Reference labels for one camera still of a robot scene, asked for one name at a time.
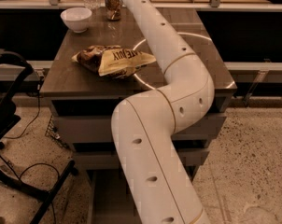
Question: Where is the black rolling cart frame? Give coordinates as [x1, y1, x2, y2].
[0, 49, 75, 224]

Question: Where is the white ceramic bowl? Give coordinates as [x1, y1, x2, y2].
[61, 7, 92, 33]

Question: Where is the grey drawer cabinet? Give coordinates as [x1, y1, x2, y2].
[41, 7, 236, 224]

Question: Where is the black floor cable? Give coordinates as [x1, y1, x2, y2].
[0, 91, 62, 224]

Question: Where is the grey drawer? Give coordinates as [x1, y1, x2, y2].
[53, 113, 226, 144]
[73, 148, 209, 170]

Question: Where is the yellow brown snack bag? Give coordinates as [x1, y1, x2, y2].
[72, 45, 156, 78]

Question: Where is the patterned drink can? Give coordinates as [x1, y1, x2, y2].
[105, 0, 121, 21]

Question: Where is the lower grey drawer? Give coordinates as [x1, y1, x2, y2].
[73, 148, 209, 170]

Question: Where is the upper grey drawer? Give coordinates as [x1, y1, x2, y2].
[53, 113, 226, 144]

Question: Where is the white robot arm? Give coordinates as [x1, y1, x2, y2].
[111, 0, 215, 224]

